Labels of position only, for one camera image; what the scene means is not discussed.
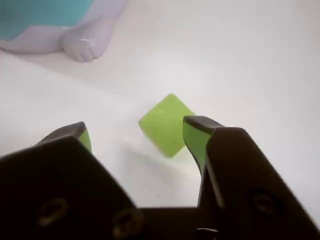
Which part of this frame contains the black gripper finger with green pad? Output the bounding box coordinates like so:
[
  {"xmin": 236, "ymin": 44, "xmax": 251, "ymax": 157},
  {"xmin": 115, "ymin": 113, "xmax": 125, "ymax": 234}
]
[
  {"xmin": 0, "ymin": 121, "xmax": 146, "ymax": 240},
  {"xmin": 183, "ymin": 114, "xmax": 320, "ymax": 240}
]

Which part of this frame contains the green lego block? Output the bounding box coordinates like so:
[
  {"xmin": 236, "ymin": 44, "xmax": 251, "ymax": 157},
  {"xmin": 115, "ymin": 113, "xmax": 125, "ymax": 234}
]
[{"xmin": 137, "ymin": 93, "xmax": 197, "ymax": 159}]

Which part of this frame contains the teal animal shaped bin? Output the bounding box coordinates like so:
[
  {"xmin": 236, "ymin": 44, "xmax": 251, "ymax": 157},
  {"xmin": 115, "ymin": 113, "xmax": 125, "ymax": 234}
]
[{"xmin": 0, "ymin": 0, "xmax": 128, "ymax": 63}]

